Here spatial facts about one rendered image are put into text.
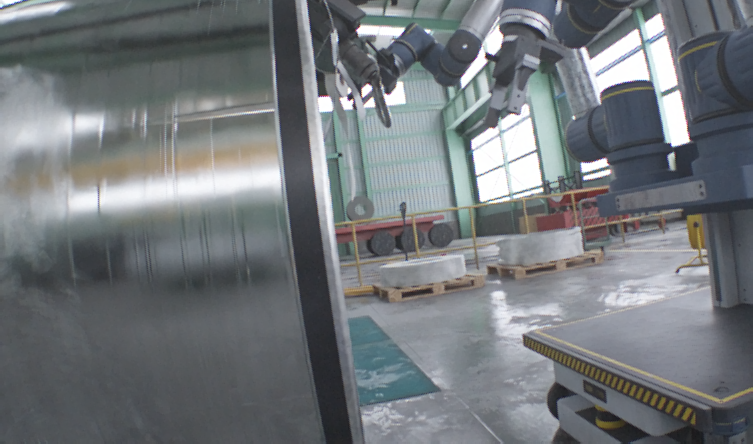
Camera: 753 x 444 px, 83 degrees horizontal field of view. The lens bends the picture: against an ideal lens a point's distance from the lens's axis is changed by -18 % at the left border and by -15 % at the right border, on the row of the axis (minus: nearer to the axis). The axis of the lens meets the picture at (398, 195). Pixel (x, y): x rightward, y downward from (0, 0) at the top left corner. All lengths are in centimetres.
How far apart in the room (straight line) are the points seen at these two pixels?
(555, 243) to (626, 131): 507
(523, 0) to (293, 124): 59
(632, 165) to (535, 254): 505
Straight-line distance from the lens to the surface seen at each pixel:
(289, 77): 59
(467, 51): 161
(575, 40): 126
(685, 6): 200
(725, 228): 188
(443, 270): 614
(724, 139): 138
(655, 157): 172
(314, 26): 152
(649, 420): 128
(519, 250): 676
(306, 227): 53
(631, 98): 173
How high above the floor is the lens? 77
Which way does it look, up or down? 4 degrees up
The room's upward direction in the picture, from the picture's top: 8 degrees counter-clockwise
